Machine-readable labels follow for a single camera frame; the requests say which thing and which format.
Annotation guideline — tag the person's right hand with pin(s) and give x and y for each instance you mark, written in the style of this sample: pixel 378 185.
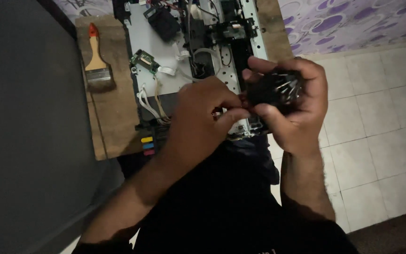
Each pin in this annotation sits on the person's right hand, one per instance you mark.
pixel 303 113

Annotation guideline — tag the person's left hand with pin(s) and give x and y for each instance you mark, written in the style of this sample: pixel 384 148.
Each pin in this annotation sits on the person's left hand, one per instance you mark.
pixel 196 120

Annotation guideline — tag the yellow ink tank cap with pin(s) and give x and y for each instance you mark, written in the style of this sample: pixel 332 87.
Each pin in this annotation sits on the yellow ink tank cap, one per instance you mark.
pixel 147 139

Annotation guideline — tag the blue ink tank cap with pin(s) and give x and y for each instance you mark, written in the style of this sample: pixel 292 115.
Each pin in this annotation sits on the blue ink tank cap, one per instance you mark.
pixel 148 145

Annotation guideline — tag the pink ink tank cap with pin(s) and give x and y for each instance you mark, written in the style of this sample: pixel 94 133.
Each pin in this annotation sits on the pink ink tank cap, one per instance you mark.
pixel 149 152

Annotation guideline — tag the disassembled printer chassis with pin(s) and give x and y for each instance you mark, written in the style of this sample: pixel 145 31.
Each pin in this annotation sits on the disassembled printer chassis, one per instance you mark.
pixel 192 53

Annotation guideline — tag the green circuit board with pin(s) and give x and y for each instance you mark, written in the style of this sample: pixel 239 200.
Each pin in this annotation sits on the green circuit board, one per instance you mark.
pixel 144 60

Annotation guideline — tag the wooden table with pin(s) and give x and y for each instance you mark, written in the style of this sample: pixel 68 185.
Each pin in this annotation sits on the wooden table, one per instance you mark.
pixel 108 105

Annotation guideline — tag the person's black clothing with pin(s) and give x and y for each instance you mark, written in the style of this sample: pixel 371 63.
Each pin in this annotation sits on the person's black clothing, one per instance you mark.
pixel 231 204

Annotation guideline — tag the purple patterned cloth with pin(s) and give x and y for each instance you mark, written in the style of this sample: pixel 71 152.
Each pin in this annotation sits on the purple patterned cloth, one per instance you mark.
pixel 351 23

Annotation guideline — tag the black printer part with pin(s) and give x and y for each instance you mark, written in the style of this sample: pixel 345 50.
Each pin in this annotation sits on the black printer part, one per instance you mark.
pixel 162 22

